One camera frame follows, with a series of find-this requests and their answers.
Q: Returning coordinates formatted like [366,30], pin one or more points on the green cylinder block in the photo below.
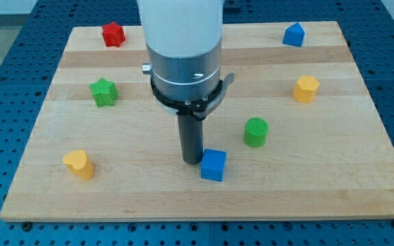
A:
[256,130]

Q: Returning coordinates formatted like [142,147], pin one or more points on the wooden board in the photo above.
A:
[328,159]

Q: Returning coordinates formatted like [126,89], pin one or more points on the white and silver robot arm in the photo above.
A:
[183,39]

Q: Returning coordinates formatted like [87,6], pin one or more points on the blue pentagon block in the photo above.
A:
[294,35]

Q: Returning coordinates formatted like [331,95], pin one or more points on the red star block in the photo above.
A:
[113,35]

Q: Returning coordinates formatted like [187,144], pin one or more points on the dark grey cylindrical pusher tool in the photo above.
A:
[190,131]

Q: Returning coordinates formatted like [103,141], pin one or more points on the yellow heart block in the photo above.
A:
[79,163]

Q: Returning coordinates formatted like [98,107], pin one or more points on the blue cube block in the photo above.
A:
[212,165]

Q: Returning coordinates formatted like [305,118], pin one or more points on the yellow hexagon block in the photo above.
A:
[305,89]

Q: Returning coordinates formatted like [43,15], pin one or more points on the green star block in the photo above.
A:
[104,92]

